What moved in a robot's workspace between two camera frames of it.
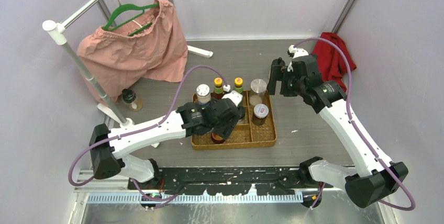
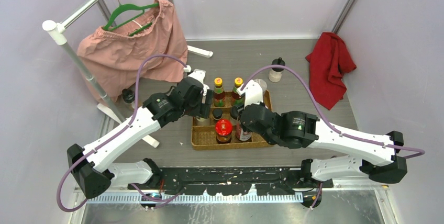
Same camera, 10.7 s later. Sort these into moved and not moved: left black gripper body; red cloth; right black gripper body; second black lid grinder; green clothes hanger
Moved: right black gripper body; left black gripper body
Not moved: red cloth; green clothes hanger; second black lid grinder
